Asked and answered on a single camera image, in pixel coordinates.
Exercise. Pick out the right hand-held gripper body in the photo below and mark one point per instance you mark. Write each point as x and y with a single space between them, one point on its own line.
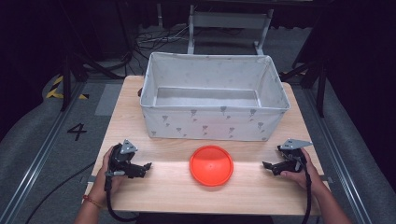
291 157

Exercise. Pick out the black metal stand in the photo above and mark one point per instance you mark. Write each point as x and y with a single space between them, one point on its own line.
320 81
67 81

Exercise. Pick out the white fabric storage box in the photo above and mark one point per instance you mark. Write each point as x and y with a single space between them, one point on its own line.
214 124

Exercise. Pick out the person's right hand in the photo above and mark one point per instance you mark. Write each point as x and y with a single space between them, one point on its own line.
303 179

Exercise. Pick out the orange round plate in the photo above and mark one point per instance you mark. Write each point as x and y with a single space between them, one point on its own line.
211 165

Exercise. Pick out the grey metal stand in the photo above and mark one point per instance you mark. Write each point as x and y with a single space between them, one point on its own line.
229 20

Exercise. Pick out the yellow black floor tape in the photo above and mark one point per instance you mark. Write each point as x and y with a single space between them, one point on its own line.
53 90

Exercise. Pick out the person's left hand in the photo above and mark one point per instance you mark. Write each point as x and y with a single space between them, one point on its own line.
102 183

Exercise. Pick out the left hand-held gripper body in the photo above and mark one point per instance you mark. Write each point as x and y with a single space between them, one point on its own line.
120 158

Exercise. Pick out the grey metal floor rail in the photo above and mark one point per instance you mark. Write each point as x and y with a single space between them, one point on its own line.
37 161
339 155

